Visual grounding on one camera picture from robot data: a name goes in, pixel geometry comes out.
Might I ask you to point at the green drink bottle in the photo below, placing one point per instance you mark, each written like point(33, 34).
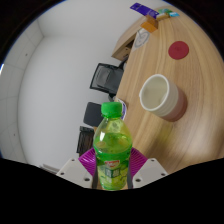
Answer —
point(112, 156)

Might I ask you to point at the purple upright package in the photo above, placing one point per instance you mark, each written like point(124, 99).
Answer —
point(144, 9)

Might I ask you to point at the white and brown mug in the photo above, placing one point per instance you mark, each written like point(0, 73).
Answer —
point(166, 100)

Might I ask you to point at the black striped carton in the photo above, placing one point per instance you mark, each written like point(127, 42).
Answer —
point(85, 140)

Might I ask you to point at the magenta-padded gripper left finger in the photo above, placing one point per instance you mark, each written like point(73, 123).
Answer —
point(75, 170)

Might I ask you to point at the small blue packet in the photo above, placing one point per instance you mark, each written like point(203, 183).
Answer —
point(174, 14)

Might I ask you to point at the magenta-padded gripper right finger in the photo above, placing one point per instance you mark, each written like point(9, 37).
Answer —
point(150, 170)

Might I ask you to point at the black mesh office chair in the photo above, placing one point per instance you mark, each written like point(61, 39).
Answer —
point(106, 78)

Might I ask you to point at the wooden side desk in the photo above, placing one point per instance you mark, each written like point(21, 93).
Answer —
point(125, 48)

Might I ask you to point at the orange cardboard box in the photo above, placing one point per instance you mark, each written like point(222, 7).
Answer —
point(150, 24)

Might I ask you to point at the grey padded office chair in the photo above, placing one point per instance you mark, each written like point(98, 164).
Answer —
point(92, 115)

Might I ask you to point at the green flat packet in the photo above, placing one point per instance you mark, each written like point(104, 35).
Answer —
point(163, 11)

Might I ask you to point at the flat round red coaster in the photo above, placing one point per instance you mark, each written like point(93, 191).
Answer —
point(178, 50)

